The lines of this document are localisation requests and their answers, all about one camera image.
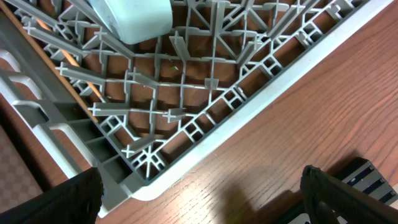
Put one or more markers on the grey dishwasher rack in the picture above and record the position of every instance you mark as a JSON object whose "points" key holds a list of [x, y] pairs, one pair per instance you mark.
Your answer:
{"points": [[170, 101]]}

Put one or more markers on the small light blue saucer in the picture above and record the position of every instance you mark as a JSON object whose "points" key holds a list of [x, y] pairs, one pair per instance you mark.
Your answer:
{"points": [[134, 21]]}

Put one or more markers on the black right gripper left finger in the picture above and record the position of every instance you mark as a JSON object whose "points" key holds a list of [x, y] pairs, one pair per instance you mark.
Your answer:
{"points": [[77, 200]]}

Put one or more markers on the dark brown serving tray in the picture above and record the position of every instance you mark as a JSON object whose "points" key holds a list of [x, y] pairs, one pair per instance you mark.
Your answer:
{"points": [[17, 182]]}

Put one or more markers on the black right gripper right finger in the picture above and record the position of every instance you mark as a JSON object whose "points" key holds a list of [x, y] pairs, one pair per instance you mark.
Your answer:
{"points": [[326, 198]]}

